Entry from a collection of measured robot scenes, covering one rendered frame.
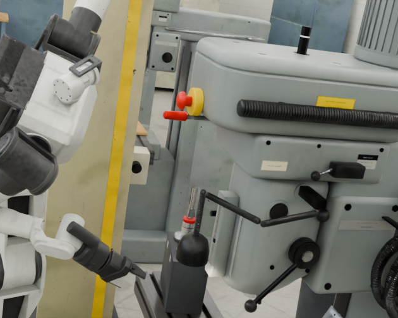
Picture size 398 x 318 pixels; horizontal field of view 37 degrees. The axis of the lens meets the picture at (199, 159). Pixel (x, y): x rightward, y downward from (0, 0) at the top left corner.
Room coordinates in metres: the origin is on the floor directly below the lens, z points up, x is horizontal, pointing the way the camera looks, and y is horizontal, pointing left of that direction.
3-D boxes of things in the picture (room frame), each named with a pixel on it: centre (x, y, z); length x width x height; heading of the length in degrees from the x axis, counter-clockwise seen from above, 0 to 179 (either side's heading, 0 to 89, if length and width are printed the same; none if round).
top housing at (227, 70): (1.35, -0.20, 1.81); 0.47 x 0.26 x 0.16; 111
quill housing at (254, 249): (1.35, -0.19, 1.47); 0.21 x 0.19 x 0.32; 21
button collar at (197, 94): (1.26, 0.03, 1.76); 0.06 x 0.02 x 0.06; 21
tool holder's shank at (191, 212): (1.85, 0.00, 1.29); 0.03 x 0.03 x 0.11
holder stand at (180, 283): (1.80, -0.01, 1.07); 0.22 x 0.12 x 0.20; 10
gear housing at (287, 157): (1.36, -0.23, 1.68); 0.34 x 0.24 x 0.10; 111
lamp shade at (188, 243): (1.20, -0.02, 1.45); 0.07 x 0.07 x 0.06
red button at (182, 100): (1.25, 0.05, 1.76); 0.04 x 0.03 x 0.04; 21
